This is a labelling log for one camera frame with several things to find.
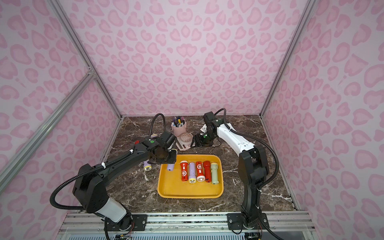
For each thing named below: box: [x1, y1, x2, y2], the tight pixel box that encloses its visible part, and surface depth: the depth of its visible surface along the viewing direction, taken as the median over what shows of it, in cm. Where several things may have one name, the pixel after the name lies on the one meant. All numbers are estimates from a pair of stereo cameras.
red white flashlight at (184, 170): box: [180, 160, 189, 182], surface depth 89 cm
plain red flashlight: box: [203, 160, 212, 183], surface depth 90 cm
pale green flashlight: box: [211, 162, 219, 185], surface depth 89 cm
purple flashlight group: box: [188, 162, 197, 184], surface depth 88 cm
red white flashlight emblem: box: [196, 161, 206, 182], surface depth 88 cm
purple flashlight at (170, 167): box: [167, 164, 175, 172], surface depth 80 cm
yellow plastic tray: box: [157, 154, 224, 199], surface depth 85 cm
